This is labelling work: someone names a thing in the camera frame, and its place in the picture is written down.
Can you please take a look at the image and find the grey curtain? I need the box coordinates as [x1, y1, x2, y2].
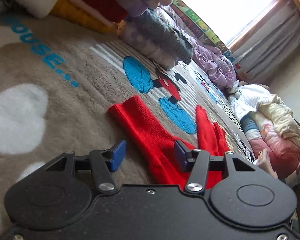
[233, 4, 300, 83]

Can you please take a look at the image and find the folded denim clothes stack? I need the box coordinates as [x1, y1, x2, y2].
[117, 8, 193, 70]

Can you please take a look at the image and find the purple crumpled duvet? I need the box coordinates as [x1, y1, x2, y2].
[155, 5, 236, 90]

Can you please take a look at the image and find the pile of folded quilts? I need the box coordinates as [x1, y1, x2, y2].
[228, 83, 300, 187]

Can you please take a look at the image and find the red knit sweater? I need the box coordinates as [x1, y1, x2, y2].
[108, 95, 230, 189]

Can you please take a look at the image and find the colourful alphabet headboard panel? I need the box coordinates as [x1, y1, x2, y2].
[171, 0, 248, 81]

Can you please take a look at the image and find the window with wooden frame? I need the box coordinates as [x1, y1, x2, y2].
[182, 0, 288, 53]

